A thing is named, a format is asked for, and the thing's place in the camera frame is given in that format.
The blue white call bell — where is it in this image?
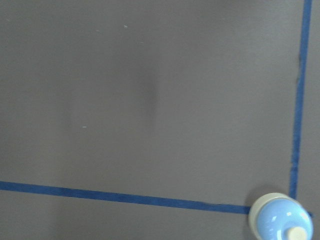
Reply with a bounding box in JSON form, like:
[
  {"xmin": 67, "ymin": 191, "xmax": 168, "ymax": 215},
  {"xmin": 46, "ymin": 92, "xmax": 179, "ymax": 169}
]
[{"xmin": 248, "ymin": 192, "xmax": 314, "ymax": 240}]

